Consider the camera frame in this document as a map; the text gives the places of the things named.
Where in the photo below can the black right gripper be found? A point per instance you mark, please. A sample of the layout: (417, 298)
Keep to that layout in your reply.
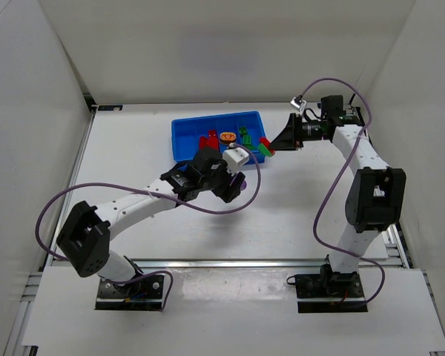
(297, 131)

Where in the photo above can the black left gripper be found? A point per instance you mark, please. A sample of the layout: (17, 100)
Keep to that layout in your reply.
(227, 187)

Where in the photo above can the red green curved lego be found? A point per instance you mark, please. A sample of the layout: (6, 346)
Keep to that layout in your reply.
(263, 147)

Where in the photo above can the red green lego block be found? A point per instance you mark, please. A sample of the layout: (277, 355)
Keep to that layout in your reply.
(209, 142)

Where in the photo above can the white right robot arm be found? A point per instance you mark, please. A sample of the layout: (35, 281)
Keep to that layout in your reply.
(375, 199)

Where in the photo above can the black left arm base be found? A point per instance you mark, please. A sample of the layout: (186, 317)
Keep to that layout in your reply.
(149, 294)

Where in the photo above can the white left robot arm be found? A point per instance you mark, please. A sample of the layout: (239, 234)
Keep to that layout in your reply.
(88, 230)

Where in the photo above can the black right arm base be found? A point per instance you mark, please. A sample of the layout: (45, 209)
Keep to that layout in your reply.
(328, 292)

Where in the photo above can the blue plastic sorting tray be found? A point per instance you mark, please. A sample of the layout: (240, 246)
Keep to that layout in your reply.
(185, 133)

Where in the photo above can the small green lego brick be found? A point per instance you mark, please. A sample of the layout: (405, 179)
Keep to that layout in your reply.
(243, 131)

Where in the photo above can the orange round lego piece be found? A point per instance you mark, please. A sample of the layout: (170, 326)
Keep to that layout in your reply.
(227, 137)

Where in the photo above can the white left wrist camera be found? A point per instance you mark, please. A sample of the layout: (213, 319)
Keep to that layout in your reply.
(235, 157)

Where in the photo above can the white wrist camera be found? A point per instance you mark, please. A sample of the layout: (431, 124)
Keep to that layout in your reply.
(235, 157)
(298, 103)

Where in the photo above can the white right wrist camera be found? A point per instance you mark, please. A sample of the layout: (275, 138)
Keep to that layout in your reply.
(298, 103)

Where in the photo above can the aluminium frame rail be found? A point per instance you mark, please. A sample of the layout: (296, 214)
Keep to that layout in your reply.
(395, 262)

